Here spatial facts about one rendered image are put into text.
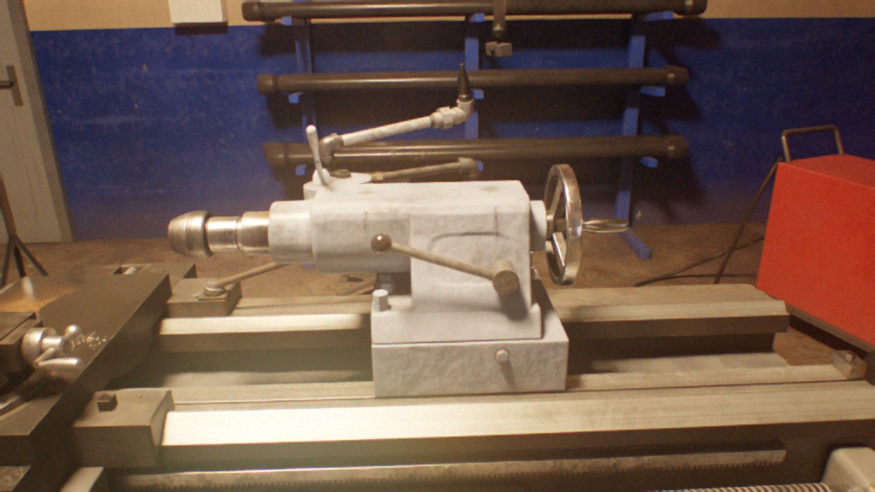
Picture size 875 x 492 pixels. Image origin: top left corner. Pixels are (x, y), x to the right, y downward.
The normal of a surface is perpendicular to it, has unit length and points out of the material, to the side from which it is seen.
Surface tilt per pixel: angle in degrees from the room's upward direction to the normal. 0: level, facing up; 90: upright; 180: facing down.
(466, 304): 66
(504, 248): 76
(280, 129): 90
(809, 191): 90
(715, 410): 36
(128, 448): 90
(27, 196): 90
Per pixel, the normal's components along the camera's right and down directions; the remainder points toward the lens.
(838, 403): 0.01, -0.55
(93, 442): 0.04, 0.37
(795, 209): -0.93, 0.15
